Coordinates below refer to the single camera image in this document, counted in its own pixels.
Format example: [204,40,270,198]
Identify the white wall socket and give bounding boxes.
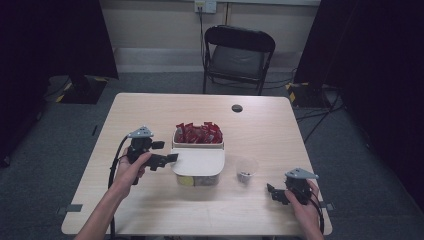
[194,0,218,15]

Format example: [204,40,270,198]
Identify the pile of red packets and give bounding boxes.
[174,121,224,145]

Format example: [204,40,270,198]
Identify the left hand-held gripper black cable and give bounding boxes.
[106,134,131,240]

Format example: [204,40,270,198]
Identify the person's right hand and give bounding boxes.
[284,179,324,235]

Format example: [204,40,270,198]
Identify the black wall socket cable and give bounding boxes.
[198,6,207,68]

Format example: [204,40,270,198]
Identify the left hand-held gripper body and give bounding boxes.
[125,125,155,186]

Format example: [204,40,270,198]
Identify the hand-held gripper black cable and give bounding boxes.
[309,186,326,235]
[106,134,131,240]

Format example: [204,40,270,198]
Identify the black folding chair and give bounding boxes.
[202,25,277,97]

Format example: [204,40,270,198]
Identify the black floor cable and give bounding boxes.
[302,93,344,145]

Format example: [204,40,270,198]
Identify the right hand-held gripper black cable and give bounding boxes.
[309,186,326,235]

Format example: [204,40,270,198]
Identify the black stand base striped tape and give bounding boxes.
[285,81,335,109]
[44,74,110,105]

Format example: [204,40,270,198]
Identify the dark granules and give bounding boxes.
[237,170,254,184]

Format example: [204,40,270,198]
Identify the black curtain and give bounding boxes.
[293,0,424,215]
[0,0,120,168]

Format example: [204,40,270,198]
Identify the white box lid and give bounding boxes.
[170,147,226,177]

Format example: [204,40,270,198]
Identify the person's left hand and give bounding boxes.
[111,151,153,202]

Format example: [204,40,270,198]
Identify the yellow item inside box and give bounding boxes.
[177,175,196,187]

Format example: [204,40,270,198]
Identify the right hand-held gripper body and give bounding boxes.
[284,167,320,206]

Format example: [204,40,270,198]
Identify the white storage box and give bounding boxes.
[169,127,226,187]

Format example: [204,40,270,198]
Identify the clear plastic cup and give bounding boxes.
[234,156,260,185]

